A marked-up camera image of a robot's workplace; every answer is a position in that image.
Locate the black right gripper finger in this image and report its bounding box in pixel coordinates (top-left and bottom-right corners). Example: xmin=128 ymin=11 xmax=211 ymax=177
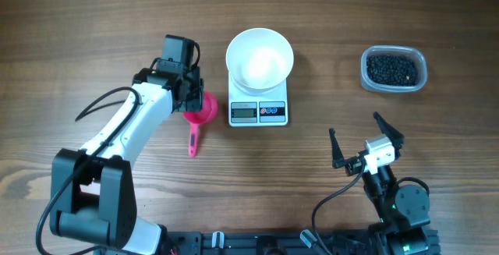
xmin=373 ymin=112 xmax=405 ymax=149
xmin=328 ymin=128 xmax=345 ymax=168

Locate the pink measuring scoop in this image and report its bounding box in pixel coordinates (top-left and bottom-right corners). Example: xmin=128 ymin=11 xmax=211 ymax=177
xmin=183 ymin=92 xmax=218 ymax=158

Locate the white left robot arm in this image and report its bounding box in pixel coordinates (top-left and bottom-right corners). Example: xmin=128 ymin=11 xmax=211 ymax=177
xmin=35 ymin=35 xmax=203 ymax=254

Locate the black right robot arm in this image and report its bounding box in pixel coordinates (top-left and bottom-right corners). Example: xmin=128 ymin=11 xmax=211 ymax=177
xmin=327 ymin=112 xmax=441 ymax=254

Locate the white digital kitchen scale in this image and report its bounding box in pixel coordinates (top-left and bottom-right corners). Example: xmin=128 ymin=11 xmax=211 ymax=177
xmin=228 ymin=76 xmax=288 ymax=127

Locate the white bowl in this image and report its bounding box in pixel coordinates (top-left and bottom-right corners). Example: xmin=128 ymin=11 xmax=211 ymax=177
xmin=225 ymin=28 xmax=295 ymax=92

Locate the clear plastic container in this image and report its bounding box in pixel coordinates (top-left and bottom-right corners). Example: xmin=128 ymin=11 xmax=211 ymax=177
xmin=360 ymin=45 xmax=428 ymax=93

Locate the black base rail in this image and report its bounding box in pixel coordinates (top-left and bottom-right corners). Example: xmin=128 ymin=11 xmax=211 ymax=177
xmin=165 ymin=229 xmax=441 ymax=255

